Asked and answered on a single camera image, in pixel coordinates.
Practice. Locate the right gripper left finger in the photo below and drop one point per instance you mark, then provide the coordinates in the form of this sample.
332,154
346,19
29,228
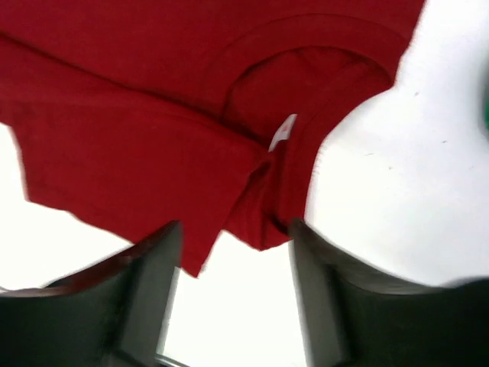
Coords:
112,313

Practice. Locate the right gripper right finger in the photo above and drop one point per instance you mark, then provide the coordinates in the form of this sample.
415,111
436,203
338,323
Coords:
352,314

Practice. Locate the red t shirt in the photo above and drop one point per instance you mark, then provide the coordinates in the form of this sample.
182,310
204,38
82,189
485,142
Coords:
129,114

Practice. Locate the green t shirt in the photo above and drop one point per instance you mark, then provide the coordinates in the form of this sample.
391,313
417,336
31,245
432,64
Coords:
483,103

